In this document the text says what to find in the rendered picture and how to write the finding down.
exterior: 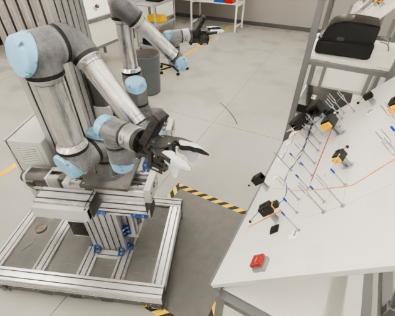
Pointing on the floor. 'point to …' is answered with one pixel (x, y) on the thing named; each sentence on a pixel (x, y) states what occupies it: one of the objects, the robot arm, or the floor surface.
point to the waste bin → (150, 69)
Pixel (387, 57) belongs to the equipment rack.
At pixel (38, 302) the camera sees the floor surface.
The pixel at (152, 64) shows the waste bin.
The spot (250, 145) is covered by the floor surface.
